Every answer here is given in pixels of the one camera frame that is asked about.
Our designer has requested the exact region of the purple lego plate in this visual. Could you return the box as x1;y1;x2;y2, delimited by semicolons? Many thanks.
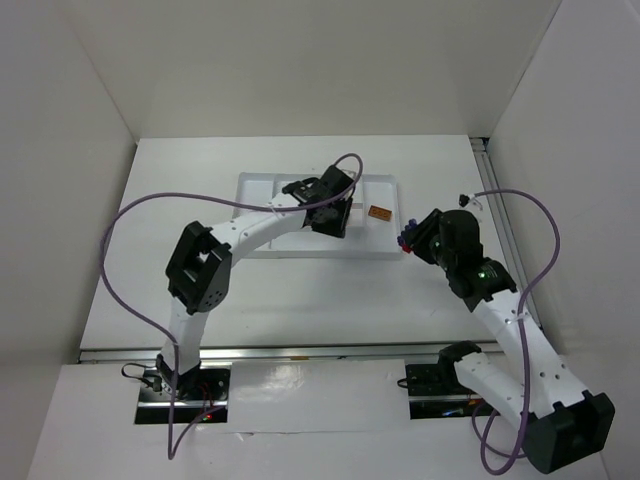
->
397;218;418;248

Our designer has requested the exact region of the orange lego plate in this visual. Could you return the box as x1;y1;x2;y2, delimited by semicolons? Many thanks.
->
368;205;393;222

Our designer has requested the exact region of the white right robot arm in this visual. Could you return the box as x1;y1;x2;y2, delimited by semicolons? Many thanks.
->
399;209;615;474

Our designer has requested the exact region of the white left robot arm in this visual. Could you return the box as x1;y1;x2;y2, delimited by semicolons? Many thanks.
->
156;165;354;396

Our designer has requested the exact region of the white compartment tray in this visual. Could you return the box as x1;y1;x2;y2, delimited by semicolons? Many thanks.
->
250;174;401;260

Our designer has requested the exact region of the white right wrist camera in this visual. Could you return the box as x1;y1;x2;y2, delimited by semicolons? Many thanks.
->
458;194;483;211

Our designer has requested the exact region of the aluminium side rail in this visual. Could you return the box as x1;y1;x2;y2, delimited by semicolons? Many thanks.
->
469;135;539;311

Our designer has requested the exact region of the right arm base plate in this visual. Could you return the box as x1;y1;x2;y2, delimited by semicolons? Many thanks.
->
397;364;492;420

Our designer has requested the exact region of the aluminium front rail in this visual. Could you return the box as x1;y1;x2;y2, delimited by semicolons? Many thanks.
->
77;339;506;364

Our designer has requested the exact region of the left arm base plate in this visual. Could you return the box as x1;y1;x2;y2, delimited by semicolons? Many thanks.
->
133;366;231;425

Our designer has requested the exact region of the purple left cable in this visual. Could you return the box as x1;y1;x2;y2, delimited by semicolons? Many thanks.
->
98;152;364;461

